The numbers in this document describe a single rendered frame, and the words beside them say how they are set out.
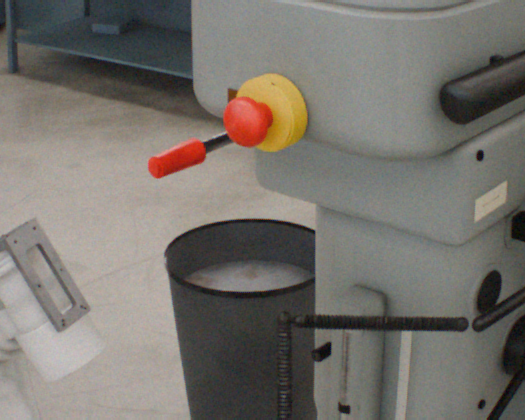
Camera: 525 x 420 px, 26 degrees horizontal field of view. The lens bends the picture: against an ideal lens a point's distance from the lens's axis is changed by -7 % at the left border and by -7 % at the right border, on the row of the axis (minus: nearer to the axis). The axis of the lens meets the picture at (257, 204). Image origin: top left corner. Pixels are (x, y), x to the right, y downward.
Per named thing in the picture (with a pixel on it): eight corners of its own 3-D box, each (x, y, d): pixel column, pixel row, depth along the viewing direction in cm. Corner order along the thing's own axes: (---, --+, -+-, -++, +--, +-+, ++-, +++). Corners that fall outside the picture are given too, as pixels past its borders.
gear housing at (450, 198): (462, 257, 100) (467, 147, 96) (247, 190, 115) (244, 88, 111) (611, 152, 123) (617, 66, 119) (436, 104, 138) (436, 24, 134)
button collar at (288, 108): (293, 160, 94) (291, 86, 91) (234, 143, 97) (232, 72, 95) (309, 152, 95) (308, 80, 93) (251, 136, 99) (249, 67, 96)
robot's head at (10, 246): (12, 351, 96) (50, 340, 90) (-42, 265, 94) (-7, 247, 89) (60, 314, 100) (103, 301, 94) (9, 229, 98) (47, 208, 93)
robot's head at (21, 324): (15, 396, 96) (82, 370, 91) (-49, 296, 94) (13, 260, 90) (51, 362, 101) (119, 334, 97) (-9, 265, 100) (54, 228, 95)
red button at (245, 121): (257, 156, 92) (255, 105, 90) (217, 144, 94) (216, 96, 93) (285, 144, 94) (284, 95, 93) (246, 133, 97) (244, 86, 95)
